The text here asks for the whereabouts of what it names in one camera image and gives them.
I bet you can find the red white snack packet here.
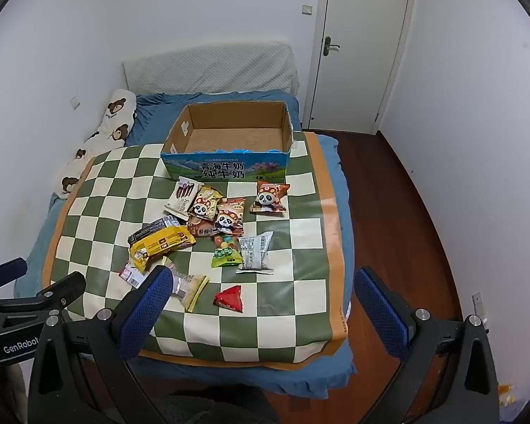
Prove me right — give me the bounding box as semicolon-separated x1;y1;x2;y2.
119;261;151;290

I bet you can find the white quilted headboard cushion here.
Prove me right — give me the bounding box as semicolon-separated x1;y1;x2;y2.
123;41;301;95

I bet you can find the green checkered mat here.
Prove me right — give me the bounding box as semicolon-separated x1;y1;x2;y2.
42;132;349;372

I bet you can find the blue bedsheet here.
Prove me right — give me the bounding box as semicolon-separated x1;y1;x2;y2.
13;89;356;400

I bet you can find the green candy bag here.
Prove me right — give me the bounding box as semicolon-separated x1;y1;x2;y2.
211;235;243;268

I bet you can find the yellow snack packet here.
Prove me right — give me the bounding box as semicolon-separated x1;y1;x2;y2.
129;225;196;273

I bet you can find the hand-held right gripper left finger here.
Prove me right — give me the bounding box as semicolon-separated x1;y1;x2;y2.
28;266;175;424

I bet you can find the red triangular snack packet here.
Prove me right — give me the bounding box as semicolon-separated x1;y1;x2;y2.
213;285;245;313

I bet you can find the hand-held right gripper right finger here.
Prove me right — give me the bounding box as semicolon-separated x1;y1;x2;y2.
354;266;500;424

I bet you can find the beige panda snack packet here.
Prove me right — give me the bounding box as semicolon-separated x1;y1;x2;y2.
189;186;224;222

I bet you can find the white door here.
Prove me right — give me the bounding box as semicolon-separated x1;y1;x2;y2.
302;0;418;135

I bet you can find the orange panda snack packet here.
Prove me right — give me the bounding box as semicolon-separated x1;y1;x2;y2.
214;197;246;236
249;181;291;215

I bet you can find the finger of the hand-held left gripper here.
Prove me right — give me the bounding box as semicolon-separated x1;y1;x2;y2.
0;257;28;294
0;271;87;319

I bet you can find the black snack packet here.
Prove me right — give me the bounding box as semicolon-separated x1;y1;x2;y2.
128;215;182;245

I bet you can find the brown snack packet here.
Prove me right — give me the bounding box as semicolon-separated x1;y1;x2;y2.
187;216;219;238

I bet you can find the white chocolate stick biscuit packet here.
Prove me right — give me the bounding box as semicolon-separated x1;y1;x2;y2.
163;176;204;218

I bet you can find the cardboard box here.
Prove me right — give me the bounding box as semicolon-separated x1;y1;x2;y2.
160;101;298;182

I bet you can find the bear print pillow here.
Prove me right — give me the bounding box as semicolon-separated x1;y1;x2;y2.
55;88;137;199

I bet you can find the white grey snack packet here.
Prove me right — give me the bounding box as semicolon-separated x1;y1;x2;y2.
236;231;275;275

